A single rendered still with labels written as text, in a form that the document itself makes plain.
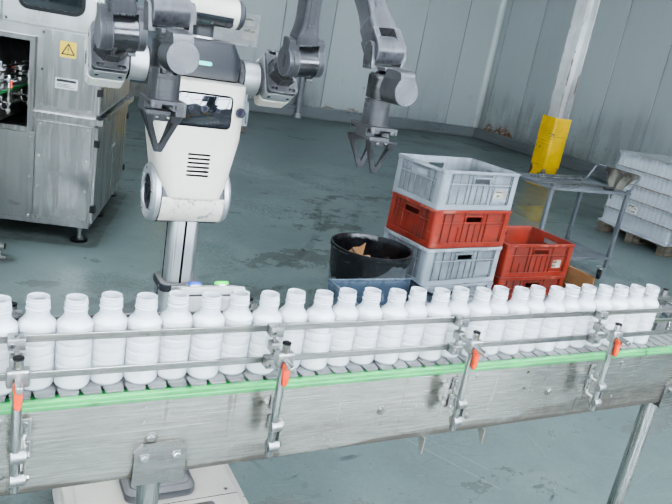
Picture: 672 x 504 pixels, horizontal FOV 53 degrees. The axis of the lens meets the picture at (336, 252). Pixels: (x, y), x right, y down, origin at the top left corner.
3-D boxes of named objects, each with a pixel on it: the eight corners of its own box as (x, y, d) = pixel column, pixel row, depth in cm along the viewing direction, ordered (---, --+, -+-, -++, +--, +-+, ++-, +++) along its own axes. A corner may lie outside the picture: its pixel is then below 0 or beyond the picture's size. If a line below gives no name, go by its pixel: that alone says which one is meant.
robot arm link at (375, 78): (386, 70, 147) (364, 67, 144) (405, 74, 141) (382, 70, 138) (381, 103, 149) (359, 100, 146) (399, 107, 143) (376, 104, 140)
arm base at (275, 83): (263, 51, 185) (266, 92, 183) (275, 37, 178) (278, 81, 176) (293, 56, 189) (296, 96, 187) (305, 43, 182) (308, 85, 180)
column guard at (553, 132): (538, 186, 1087) (557, 118, 1055) (522, 180, 1120) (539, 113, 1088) (556, 188, 1106) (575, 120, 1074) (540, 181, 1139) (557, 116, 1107)
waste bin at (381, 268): (333, 373, 356) (355, 259, 337) (299, 335, 394) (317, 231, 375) (405, 367, 378) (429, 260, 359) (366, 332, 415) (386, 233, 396)
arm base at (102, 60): (128, 74, 166) (127, 28, 167) (135, 60, 159) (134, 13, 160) (90, 69, 161) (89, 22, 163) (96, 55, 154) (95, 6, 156)
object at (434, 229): (428, 249, 369) (437, 210, 362) (383, 226, 400) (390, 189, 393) (504, 246, 403) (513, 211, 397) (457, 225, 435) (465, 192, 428)
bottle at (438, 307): (412, 357, 154) (427, 290, 149) (416, 347, 160) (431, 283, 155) (437, 365, 153) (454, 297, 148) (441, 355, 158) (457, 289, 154)
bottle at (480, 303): (467, 360, 158) (484, 295, 153) (450, 348, 163) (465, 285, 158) (485, 357, 161) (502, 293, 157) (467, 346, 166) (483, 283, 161)
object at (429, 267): (419, 287, 374) (428, 250, 368) (375, 261, 405) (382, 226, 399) (495, 281, 409) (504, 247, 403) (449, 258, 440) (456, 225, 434)
